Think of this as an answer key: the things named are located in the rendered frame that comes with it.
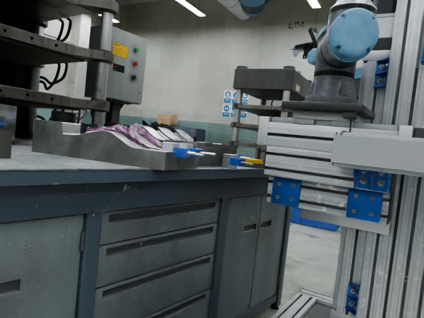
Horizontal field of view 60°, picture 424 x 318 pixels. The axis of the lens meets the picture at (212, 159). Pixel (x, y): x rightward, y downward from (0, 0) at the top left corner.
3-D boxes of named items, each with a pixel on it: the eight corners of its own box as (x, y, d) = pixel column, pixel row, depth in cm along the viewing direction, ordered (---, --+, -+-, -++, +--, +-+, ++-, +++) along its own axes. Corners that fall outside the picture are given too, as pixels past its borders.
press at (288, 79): (304, 199, 666) (318, 84, 655) (277, 209, 530) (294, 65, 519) (255, 191, 710) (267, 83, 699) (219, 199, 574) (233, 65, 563)
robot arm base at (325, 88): (361, 111, 114) (365, 79, 113) (351, 105, 101) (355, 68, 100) (312, 109, 121) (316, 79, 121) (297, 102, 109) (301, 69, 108)
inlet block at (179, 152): (206, 163, 115) (207, 146, 115) (200, 164, 110) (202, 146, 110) (168, 158, 119) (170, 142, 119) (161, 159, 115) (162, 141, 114)
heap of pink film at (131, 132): (165, 147, 133) (168, 125, 132) (139, 146, 116) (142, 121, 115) (105, 140, 141) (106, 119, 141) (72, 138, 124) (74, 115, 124)
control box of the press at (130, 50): (129, 276, 231) (151, 38, 223) (86, 289, 206) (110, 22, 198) (106, 266, 244) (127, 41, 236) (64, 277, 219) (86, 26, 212)
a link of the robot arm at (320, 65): (349, 79, 116) (354, 35, 115) (362, 70, 103) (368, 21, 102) (310, 76, 117) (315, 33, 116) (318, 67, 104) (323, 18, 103)
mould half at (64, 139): (197, 167, 132) (200, 136, 132) (164, 170, 108) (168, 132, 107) (82, 151, 149) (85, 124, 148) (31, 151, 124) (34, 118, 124)
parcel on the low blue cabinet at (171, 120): (178, 127, 903) (178, 115, 901) (170, 125, 873) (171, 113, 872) (163, 125, 922) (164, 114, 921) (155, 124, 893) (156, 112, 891)
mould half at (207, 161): (233, 166, 158) (237, 135, 157) (195, 166, 137) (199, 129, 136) (152, 153, 187) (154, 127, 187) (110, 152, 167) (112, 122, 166)
